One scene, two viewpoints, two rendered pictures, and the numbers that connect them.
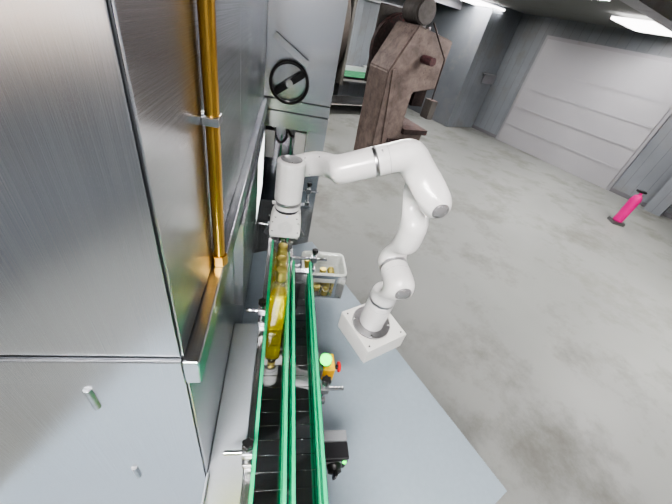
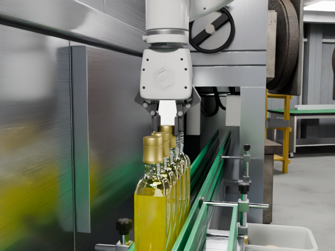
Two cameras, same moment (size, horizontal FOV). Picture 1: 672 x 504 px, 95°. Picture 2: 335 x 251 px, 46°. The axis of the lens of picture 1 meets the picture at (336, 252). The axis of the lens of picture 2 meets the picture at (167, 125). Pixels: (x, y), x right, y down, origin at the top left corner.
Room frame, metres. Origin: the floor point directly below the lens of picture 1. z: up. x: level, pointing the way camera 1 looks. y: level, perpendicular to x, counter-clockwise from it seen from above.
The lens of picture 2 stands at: (0.13, -0.17, 1.42)
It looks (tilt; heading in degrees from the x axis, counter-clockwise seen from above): 6 degrees down; 27
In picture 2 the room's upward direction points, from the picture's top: straight up
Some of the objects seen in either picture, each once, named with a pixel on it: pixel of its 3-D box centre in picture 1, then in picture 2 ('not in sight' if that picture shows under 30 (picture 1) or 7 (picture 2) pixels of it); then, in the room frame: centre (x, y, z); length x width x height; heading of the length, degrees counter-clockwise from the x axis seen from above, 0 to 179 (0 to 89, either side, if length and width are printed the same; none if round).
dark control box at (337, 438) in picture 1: (332, 449); not in sight; (0.39, -0.13, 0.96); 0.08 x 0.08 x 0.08; 15
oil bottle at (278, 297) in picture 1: (277, 305); (153, 234); (0.73, 0.16, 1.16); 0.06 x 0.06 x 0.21; 14
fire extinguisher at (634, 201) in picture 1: (628, 207); not in sight; (5.44, -4.76, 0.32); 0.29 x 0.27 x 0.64; 39
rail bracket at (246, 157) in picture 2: (303, 198); (240, 171); (1.68, 0.27, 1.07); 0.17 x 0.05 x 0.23; 105
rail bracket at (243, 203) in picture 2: (308, 259); (233, 207); (1.06, 0.11, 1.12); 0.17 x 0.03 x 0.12; 105
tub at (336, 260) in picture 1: (322, 268); (270, 250); (1.20, 0.05, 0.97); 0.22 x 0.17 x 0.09; 105
